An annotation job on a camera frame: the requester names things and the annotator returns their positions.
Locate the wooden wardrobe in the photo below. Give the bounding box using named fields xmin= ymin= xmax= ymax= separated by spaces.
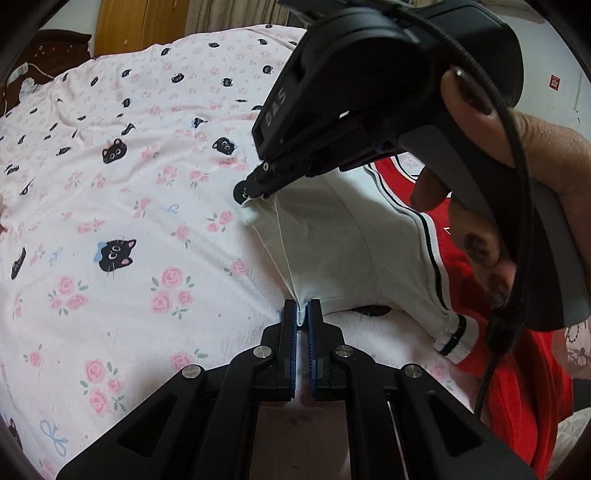
xmin=95 ymin=0 xmax=197 ymax=44

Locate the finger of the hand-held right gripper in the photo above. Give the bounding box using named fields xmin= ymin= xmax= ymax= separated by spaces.
xmin=233 ymin=159 xmax=319 ymax=205

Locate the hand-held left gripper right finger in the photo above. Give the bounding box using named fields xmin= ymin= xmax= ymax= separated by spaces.
xmin=305 ymin=299 xmax=539 ymax=480

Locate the dark wooden headboard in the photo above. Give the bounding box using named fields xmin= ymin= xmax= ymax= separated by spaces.
xmin=0 ymin=29 xmax=93 ymax=116

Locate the beige curtain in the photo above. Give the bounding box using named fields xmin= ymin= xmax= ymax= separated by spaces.
xmin=189 ymin=0 xmax=301 ymax=28

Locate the pink cat print blanket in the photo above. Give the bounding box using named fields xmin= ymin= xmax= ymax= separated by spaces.
xmin=0 ymin=23 xmax=591 ymax=480

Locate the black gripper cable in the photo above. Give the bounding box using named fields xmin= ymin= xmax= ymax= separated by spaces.
xmin=392 ymin=2 xmax=533 ymax=416

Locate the person's right hand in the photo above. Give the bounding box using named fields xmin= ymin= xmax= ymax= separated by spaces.
xmin=410 ymin=66 xmax=591 ymax=309

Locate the red basketball jersey shirt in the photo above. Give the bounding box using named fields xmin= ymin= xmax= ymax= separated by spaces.
xmin=240 ymin=152 xmax=575 ymax=480

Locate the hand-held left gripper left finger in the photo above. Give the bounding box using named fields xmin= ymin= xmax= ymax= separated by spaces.
xmin=55 ymin=299 xmax=298 ymax=480

